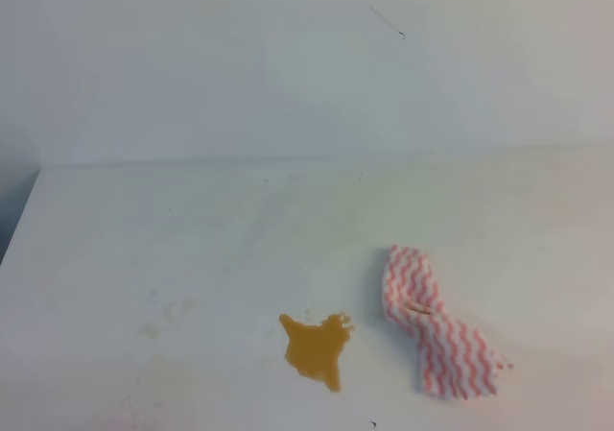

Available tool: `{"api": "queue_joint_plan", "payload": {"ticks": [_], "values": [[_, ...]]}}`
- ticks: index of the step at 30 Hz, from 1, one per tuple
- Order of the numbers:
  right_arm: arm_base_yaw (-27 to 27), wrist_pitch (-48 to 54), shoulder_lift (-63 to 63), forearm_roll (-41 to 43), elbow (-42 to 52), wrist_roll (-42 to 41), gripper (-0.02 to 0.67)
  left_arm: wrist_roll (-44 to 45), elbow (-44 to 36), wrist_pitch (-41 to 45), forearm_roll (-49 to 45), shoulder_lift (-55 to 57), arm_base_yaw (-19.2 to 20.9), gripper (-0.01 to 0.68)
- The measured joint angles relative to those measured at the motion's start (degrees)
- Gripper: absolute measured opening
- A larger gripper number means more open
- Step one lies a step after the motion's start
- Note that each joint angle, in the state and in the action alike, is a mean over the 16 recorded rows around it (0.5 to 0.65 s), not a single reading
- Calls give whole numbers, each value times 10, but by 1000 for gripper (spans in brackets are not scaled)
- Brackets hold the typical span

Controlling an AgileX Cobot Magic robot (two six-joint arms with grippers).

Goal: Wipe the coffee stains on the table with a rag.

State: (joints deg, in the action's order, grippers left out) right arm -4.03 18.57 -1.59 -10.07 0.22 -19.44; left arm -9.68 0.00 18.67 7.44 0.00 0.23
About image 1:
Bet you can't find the pink white striped rag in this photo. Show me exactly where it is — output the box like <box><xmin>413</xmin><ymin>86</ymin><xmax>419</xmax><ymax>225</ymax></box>
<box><xmin>382</xmin><ymin>245</ymin><xmax>513</xmax><ymax>400</ymax></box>

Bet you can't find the brown coffee stain puddle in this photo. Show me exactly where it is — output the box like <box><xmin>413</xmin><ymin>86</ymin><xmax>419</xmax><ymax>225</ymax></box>
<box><xmin>279</xmin><ymin>313</ymin><xmax>354</xmax><ymax>393</ymax></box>

